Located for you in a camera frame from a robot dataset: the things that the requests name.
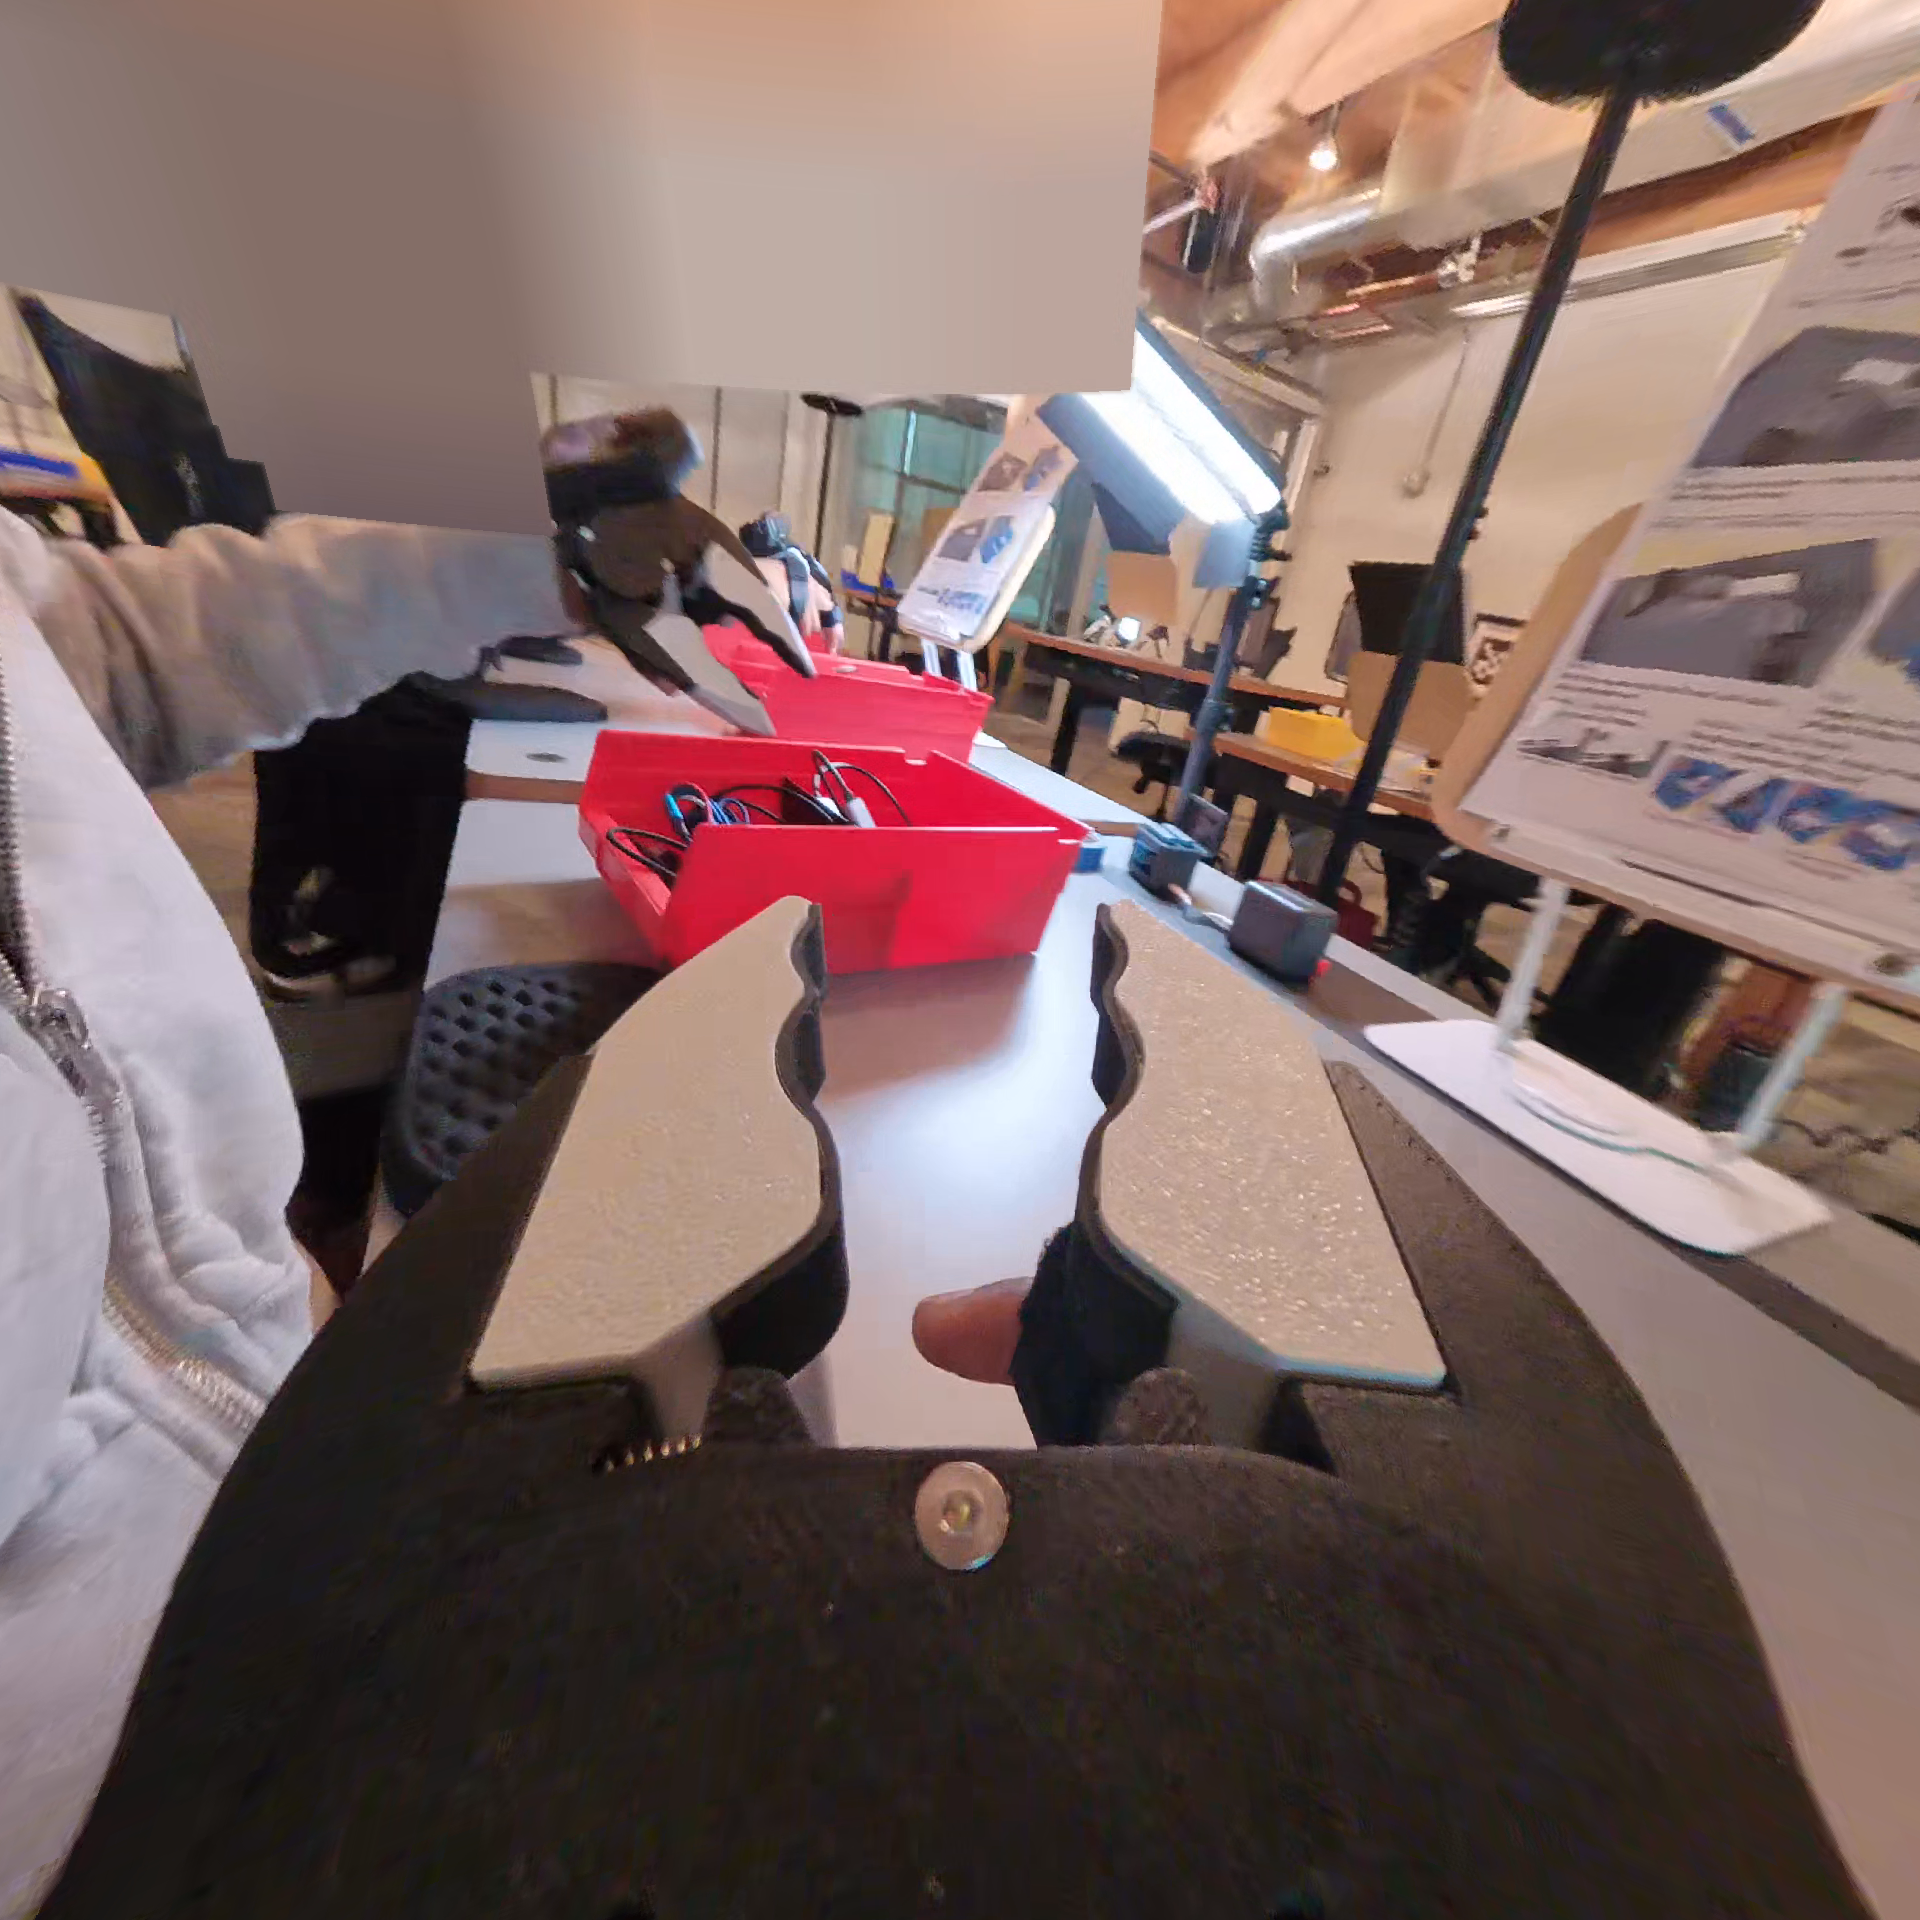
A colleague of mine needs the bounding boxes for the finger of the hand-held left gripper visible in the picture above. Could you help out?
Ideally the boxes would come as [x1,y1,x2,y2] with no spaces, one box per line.
[672,514,823,683]
[597,605,782,740]

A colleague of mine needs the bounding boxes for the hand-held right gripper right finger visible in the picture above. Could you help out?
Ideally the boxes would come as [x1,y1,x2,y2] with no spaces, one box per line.
[1013,896,1451,1454]

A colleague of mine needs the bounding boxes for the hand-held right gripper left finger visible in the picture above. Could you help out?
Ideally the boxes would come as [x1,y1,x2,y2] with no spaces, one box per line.
[467,895,853,1441]

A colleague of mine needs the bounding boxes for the blue braided usb-c cable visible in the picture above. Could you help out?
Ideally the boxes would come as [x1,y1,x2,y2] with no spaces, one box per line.
[661,780,752,864]

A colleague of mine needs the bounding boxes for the red plastic bin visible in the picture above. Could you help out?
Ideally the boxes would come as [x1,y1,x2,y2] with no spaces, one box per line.
[576,727,1092,978]
[702,618,997,763]

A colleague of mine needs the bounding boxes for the person's left forearm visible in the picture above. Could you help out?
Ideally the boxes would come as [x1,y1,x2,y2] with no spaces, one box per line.
[30,511,595,790]

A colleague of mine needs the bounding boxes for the person's right hand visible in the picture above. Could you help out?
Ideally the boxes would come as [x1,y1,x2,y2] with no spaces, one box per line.
[913,1278,1041,1387]

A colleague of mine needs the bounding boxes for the black floor lamp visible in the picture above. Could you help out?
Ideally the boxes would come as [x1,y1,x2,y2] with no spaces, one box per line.
[798,393,869,520]

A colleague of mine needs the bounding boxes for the black perforated chair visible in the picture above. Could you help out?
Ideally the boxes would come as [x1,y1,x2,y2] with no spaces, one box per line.
[382,960,663,1221]

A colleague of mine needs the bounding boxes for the grey cube device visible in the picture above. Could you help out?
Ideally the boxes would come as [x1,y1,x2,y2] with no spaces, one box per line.
[1231,881,1340,982]

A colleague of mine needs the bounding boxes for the dark cloth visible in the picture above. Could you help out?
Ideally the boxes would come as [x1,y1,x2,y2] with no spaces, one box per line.
[247,683,481,1300]

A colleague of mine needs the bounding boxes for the long wooden desk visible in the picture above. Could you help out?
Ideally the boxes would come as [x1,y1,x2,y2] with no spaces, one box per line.
[997,622,1443,842]

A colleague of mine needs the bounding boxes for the led light panel on stand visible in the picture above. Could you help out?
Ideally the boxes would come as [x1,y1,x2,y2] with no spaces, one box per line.
[1035,322,1300,842]

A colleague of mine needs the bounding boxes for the person's grey hoodie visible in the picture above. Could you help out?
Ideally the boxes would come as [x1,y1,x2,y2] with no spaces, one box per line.
[0,511,324,1920]

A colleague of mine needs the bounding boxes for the dark stand pole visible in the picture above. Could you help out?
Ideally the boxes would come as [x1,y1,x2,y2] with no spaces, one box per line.
[1317,0,1830,911]

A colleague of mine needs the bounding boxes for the tangle of black cables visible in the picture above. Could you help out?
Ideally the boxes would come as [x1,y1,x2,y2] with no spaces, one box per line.
[607,751,918,889]

